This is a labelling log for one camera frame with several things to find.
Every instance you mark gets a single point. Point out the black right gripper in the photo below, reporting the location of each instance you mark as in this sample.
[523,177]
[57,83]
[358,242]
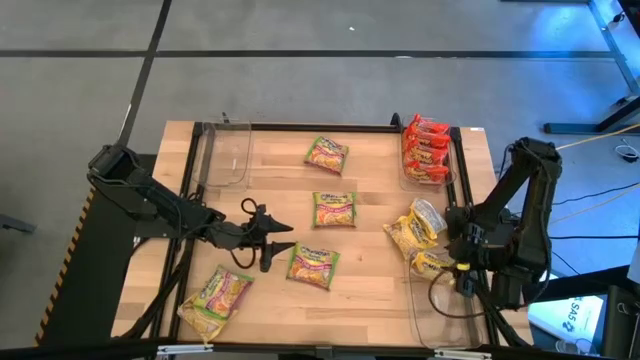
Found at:
[470,250]

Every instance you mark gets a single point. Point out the grey metal furniture foot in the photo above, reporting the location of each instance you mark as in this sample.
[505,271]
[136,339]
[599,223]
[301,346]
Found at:
[15,223]

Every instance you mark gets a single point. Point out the orange chicken noodle pack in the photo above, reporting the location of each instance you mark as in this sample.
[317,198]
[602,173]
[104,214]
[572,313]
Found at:
[425,140]
[425,155]
[425,172]
[431,125]

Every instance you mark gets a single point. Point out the silver metal bracket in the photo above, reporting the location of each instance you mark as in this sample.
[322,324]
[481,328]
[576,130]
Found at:
[462,354]
[185,349]

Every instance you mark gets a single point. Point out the black equipment box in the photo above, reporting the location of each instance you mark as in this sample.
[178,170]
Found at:
[622,325]

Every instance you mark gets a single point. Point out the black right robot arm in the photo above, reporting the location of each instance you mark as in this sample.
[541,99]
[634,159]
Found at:
[540,200]

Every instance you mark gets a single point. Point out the clear plastic bin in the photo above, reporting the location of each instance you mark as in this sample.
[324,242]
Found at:
[445,330]
[425,188]
[225,165]

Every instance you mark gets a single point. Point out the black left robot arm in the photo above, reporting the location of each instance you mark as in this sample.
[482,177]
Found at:
[125,180]

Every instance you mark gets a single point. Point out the black desk leg frame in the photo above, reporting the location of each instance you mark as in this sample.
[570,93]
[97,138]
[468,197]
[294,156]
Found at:
[570,128]

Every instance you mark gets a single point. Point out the black hazard-striped platform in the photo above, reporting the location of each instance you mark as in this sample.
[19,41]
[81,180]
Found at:
[90,280]

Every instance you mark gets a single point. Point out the white printed sign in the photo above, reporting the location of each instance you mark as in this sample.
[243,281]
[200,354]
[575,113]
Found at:
[570,315]

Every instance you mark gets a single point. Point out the pink-green lime shrimp ramen pack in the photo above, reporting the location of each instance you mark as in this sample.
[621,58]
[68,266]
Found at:
[326,156]
[225,292]
[334,210]
[312,266]

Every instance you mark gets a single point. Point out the black aluminium table frame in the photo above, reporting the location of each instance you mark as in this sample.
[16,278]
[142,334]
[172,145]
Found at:
[350,128]

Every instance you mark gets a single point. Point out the white panel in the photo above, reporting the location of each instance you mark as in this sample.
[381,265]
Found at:
[636,262]

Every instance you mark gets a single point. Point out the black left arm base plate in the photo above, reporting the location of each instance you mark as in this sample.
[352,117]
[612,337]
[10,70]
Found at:
[150,231]

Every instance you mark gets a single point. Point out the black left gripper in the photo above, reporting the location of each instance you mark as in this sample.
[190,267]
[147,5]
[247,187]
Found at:
[235,235]

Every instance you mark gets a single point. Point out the black camera mounting rail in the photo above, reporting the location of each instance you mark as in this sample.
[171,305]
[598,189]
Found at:
[270,351]

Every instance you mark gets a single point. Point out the black metal beam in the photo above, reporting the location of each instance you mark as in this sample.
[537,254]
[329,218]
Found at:
[575,285]

